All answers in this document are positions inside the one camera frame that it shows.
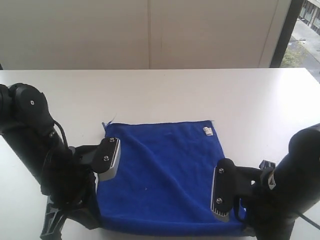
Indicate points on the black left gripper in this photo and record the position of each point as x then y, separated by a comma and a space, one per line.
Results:
71, 194

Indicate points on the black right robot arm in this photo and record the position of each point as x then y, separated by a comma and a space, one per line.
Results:
300, 169

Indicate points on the dark window frame post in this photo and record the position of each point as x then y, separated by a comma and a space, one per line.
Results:
286, 32

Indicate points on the small grey plastic piece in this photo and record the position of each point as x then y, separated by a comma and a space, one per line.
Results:
208, 131

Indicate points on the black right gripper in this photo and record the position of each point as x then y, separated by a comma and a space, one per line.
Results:
271, 213

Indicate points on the blue towel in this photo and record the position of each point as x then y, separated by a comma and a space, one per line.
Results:
163, 183

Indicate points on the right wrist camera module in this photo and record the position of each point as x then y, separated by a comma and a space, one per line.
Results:
230, 184

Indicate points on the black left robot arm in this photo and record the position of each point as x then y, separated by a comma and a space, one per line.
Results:
40, 143

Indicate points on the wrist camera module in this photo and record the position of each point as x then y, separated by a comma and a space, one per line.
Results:
230, 184
103, 159

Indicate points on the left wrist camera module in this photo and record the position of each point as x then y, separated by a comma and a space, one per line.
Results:
103, 159

